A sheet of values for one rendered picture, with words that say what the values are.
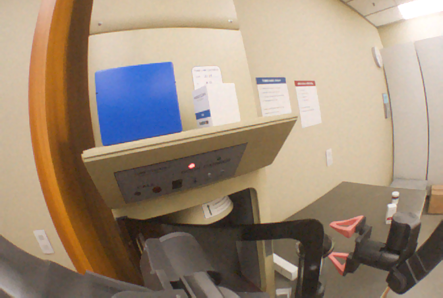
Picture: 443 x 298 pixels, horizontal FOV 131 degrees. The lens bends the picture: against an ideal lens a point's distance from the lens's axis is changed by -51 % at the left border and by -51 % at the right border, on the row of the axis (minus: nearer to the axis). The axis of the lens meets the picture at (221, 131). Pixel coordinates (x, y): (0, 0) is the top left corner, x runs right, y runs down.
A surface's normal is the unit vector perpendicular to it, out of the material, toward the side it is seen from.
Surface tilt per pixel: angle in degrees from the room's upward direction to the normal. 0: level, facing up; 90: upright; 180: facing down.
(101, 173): 135
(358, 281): 0
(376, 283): 0
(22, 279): 23
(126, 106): 90
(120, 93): 90
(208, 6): 90
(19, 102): 90
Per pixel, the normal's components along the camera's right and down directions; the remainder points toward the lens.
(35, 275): 0.11, -0.99
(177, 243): 0.02, -0.96
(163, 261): 0.36, -0.93
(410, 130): -0.88, 0.17
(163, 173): 0.44, 0.68
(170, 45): 0.45, -0.03
